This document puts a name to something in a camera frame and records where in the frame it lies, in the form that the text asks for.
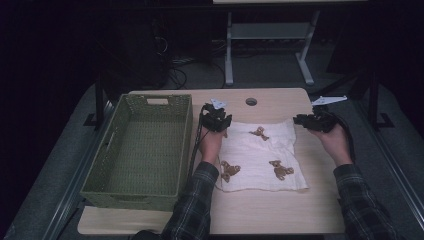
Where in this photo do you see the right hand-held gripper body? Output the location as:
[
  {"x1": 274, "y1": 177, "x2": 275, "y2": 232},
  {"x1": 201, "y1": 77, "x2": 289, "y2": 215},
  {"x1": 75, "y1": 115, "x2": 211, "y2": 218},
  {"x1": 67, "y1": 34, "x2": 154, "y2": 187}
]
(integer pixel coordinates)
[{"x1": 307, "y1": 95, "x2": 348, "y2": 134}]

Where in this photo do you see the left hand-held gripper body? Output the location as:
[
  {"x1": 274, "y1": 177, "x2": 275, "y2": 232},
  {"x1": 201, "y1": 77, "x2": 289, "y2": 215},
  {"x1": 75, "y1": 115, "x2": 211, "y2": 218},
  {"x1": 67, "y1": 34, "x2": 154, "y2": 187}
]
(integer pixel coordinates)
[{"x1": 200, "y1": 98, "x2": 234, "y2": 134}]

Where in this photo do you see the white cloth with brown bears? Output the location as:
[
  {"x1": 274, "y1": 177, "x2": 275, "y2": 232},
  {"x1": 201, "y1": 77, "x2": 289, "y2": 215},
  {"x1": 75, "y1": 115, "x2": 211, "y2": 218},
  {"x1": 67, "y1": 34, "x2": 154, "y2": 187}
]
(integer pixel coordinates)
[{"x1": 214, "y1": 118, "x2": 310, "y2": 194}]

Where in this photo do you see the green woven basket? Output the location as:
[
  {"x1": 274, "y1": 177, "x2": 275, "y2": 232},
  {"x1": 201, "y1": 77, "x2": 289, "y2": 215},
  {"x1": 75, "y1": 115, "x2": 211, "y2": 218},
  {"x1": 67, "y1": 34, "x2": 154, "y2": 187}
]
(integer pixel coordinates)
[{"x1": 79, "y1": 93, "x2": 195, "y2": 213}]

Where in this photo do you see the person's right hand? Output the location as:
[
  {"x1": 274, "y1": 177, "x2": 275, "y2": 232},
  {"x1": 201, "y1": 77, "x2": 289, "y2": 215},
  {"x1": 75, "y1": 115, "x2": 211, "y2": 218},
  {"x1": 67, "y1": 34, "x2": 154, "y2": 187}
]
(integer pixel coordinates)
[{"x1": 308, "y1": 122, "x2": 354, "y2": 167}]

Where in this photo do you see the person's left hand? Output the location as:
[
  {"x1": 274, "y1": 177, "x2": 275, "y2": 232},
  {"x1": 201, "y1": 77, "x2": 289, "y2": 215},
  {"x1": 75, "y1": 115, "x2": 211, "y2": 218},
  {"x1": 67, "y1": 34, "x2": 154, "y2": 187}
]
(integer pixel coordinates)
[{"x1": 198, "y1": 128, "x2": 228, "y2": 165}]

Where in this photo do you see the white-framed desk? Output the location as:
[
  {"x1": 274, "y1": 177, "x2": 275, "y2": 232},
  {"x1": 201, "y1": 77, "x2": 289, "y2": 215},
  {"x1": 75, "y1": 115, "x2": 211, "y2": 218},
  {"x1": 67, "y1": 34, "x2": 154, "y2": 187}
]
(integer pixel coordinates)
[{"x1": 212, "y1": 0, "x2": 369, "y2": 87}]

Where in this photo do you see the dark equipment box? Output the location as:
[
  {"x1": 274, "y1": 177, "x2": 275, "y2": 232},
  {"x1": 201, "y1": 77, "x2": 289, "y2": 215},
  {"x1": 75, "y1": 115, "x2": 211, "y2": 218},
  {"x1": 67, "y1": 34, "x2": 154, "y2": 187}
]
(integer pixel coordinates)
[{"x1": 99, "y1": 16, "x2": 172, "y2": 98}]

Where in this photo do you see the black metal post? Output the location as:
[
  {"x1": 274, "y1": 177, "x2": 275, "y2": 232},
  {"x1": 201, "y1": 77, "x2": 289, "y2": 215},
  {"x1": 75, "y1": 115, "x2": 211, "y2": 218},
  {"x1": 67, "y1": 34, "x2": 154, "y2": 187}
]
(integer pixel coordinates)
[
  {"x1": 367, "y1": 71, "x2": 395, "y2": 132},
  {"x1": 83, "y1": 74, "x2": 106, "y2": 130}
]

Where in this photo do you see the bundle of floor cables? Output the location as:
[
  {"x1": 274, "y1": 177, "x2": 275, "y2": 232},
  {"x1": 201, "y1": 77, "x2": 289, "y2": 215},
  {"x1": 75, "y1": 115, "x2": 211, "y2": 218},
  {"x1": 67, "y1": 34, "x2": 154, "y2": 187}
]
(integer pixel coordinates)
[{"x1": 166, "y1": 56, "x2": 228, "y2": 91}]

